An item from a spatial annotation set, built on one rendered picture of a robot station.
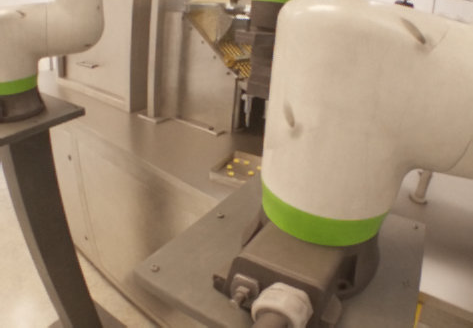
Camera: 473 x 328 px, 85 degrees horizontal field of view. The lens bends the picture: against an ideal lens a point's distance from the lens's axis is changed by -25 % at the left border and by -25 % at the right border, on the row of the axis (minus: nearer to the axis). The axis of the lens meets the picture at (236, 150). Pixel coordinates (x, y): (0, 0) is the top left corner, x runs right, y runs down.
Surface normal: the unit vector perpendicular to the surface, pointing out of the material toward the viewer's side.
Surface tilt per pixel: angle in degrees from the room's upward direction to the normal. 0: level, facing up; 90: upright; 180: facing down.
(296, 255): 0
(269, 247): 0
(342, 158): 90
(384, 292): 0
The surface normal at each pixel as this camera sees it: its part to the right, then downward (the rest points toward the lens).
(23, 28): 0.53, 0.33
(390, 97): -0.27, 0.37
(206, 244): 0.08, -0.90
